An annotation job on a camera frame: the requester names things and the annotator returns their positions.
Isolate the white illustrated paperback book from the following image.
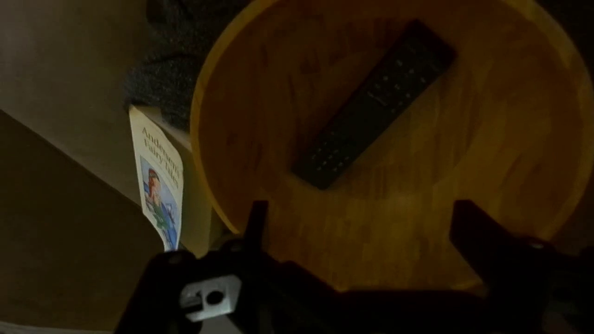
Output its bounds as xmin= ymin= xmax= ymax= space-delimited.
xmin=127 ymin=103 xmax=214 ymax=255

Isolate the round wooden bowl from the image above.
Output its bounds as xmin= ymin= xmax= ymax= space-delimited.
xmin=188 ymin=0 xmax=594 ymax=292

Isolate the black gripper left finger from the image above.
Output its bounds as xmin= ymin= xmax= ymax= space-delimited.
xmin=114 ymin=198 xmax=344 ymax=334

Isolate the long black remote control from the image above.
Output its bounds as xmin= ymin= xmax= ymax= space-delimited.
xmin=290 ymin=18 xmax=459 ymax=190

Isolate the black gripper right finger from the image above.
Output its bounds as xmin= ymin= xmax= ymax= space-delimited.
xmin=450 ymin=198 xmax=594 ymax=334

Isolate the dark fuzzy cushion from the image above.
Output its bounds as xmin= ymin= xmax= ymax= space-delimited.
xmin=123 ymin=0 xmax=257 ymax=131

